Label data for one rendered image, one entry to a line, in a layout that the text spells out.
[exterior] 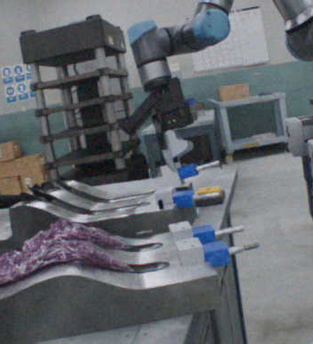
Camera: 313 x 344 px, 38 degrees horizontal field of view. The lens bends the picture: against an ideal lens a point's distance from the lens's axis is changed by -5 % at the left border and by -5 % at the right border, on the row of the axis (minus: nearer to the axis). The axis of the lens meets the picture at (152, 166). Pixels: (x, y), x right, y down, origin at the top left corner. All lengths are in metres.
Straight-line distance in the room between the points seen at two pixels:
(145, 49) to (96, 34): 3.81
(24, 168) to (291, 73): 4.45
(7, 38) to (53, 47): 3.18
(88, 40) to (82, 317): 4.37
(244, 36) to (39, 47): 3.50
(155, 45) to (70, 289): 0.65
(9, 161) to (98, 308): 7.15
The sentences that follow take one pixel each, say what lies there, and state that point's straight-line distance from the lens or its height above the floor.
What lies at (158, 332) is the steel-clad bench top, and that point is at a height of 0.80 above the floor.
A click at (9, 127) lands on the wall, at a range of 8.15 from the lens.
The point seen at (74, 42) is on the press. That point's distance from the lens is 4.97.
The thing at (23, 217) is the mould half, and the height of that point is 0.91.
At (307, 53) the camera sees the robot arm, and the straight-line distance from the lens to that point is 1.38.
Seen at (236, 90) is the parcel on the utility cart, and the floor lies 0.99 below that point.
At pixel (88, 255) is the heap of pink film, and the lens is 0.72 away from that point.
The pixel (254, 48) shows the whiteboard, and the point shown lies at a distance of 7.43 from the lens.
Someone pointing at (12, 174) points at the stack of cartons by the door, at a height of 0.32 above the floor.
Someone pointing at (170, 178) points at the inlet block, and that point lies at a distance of 1.10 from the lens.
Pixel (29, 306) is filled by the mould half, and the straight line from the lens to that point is 0.70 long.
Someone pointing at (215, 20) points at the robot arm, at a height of 1.25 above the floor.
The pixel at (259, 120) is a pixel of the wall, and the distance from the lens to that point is 7.45.
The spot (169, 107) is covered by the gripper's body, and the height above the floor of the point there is 1.08.
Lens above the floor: 1.11
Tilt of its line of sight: 8 degrees down
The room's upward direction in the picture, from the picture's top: 10 degrees counter-clockwise
